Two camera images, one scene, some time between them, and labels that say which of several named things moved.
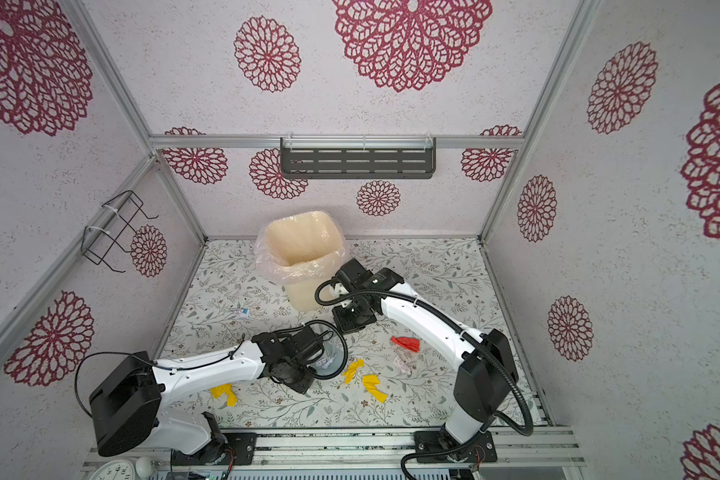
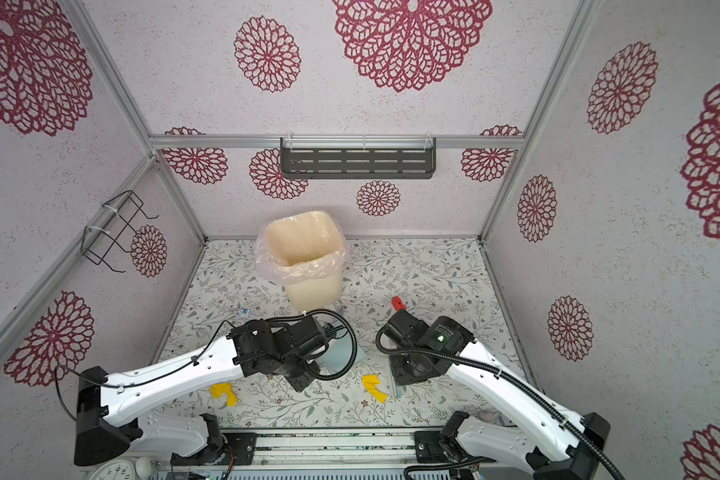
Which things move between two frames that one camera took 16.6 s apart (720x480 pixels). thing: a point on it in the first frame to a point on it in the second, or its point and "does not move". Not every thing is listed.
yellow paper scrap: [370, 382] does not move
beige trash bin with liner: [302, 251] does not move
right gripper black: [342, 323] to [397, 373]
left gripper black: [305, 384] does not move
